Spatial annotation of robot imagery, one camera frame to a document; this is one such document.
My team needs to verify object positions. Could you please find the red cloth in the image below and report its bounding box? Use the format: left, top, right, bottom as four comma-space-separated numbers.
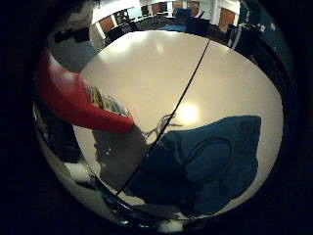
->
36, 46, 135, 134

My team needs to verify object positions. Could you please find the dark blue cloth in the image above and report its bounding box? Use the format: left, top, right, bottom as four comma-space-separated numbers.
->
126, 115, 263, 217

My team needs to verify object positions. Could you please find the blue chair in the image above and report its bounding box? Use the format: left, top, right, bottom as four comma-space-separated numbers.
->
161, 8, 201, 33

